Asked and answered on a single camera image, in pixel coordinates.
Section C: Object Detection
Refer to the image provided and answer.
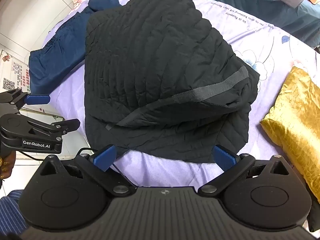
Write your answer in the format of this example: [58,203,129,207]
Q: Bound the navy blue pants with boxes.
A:
[28,0,121,96]

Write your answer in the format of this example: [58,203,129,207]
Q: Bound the black cable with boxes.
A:
[15,147,98,161]

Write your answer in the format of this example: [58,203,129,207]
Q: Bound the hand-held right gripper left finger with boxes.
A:
[37,144,137,197]

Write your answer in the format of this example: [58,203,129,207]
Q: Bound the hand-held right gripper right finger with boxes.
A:
[199,144,293,197]

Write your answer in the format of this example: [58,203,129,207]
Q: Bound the gold satin pillow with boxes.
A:
[259,66,320,193]

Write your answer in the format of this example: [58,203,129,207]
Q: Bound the wall poster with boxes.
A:
[0,49,32,93]

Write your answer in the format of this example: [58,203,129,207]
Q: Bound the black quilted jacket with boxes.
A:
[84,0,261,165]

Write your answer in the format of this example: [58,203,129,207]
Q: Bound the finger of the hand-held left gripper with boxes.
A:
[0,88,51,117]
[26,118,81,140]

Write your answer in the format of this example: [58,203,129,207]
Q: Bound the person's blue striped clothing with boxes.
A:
[0,189,28,234]

